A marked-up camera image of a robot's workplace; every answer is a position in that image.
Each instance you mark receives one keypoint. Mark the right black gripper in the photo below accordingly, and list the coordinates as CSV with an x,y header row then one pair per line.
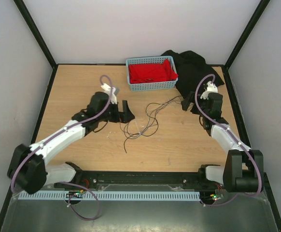
x,y
185,103

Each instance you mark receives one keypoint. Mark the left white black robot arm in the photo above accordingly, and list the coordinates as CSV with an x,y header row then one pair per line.
x,y
29,167

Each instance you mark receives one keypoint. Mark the red cloth in basket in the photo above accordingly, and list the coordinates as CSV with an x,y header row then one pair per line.
x,y
151,72

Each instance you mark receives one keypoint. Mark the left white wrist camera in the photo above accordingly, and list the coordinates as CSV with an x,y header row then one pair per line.
x,y
111,91

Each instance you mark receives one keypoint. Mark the black cloth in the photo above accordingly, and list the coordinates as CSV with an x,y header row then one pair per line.
x,y
191,68

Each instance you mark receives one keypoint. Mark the light blue slotted cable duct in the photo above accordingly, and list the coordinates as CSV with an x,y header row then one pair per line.
x,y
113,196

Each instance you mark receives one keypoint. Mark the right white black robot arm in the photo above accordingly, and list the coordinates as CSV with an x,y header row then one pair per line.
x,y
244,169

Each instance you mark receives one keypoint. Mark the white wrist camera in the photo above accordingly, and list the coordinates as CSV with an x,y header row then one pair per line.
x,y
211,88
111,91

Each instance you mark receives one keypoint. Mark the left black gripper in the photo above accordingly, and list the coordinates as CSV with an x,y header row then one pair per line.
x,y
124,116

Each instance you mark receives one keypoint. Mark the light blue plastic basket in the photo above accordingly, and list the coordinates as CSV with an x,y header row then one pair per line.
x,y
155,85

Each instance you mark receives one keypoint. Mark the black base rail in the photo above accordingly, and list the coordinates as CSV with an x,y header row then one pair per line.
x,y
204,179

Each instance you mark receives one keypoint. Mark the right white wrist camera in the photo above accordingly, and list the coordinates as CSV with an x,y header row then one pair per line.
x,y
211,88

